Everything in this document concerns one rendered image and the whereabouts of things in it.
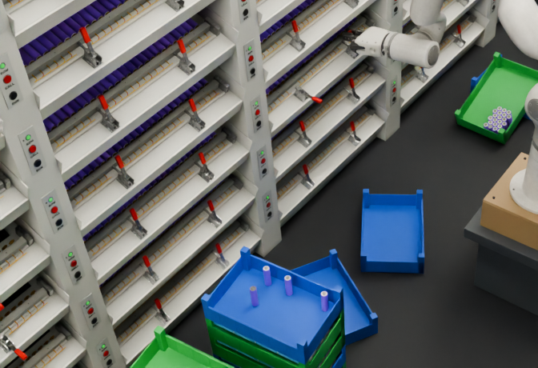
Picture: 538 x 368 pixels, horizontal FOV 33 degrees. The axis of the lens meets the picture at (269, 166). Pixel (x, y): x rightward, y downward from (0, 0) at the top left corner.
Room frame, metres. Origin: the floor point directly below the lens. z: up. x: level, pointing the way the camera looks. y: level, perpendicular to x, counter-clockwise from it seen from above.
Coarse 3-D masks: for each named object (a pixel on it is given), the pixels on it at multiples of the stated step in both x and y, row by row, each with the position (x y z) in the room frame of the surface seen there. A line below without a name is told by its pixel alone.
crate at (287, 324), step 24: (240, 264) 1.56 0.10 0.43; (264, 264) 1.54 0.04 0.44; (216, 288) 1.47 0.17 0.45; (240, 288) 1.50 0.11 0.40; (264, 288) 1.49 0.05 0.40; (312, 288) 1.45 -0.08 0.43; (336, 288) 1.40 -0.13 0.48; (216, 312) 1.39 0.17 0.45; (240, 312) 1.42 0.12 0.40; (264, 312) 1.41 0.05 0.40; (288, 312) 1.40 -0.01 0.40; (312, 312) 1.39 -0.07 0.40; (336, 312) 1.37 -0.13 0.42; (264, 336) 1.31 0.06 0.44; (288, 336) 1.33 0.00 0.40; (312, 336) 1.32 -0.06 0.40
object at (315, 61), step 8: (360, 24) 2.45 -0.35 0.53; (336, 40) 2.37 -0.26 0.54; (328, 48) 2.33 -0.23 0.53; (320, 56) 2.30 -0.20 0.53; (312, 64) 2.26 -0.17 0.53; (304, 72) 2.23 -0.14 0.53; (288, 80) 2.19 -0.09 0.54; (296, 80) 2.20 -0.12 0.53; (304, 80) 2.21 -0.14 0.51; (280, 88) 2.16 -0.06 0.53; (288, 88) 2.17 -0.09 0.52; (272, 96) 2.12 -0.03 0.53; (280, 96) 2.15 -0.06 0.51
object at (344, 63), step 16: (368, 16) 2.48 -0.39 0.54; (336, 48) 2.36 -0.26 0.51; (320, 64) 2.29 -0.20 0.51; (336, 64) 2.30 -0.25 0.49; (352, 64) 2.31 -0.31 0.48; (320, 80) 2.23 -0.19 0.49; (336, 80) 2.26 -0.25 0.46; (272, 112) 2.09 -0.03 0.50; (288, 112) 2.09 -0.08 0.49; (272, 128) 2.03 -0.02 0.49
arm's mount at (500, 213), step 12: (516, 168) 1.85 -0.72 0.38; (504, 180) 1.80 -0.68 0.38; (492, 192) 1.76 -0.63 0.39; (504, 192) 1.75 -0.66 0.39; (492, 204) 1.71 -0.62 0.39; (504, 204) 1.71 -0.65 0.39; (516, 204) 1.70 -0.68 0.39; (492, 216) 1.71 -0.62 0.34; (504, 216) 1.69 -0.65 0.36; (516, 216) 1.66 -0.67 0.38; (528, 216) 1.65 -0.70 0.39; (492, 228) 1.71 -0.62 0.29; (504, 228) 1.68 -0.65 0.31; (516, 228) 1.66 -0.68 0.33; (528, 228) 1.64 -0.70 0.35; (516, 240) 1.66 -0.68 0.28; (528, 240) 1.63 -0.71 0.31
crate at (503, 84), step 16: (496, 64) 2.66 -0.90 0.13; (512, 64) 2.63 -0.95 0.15; (480, 80) 2.59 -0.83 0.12; (496, 80) 2.62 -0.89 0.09; (512, 80) 2.59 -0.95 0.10; (528, 80) 2.57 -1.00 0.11; (480, 96) 2.57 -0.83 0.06; (496, 96) 2.55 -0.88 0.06; (512, 96) 2.53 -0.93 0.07; (464, 112) 2.52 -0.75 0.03; (480, 112) 2.51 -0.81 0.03; (512, 112) 2.46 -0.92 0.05; (480, 128) 2.40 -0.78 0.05; (512, 128) 2.39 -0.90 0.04
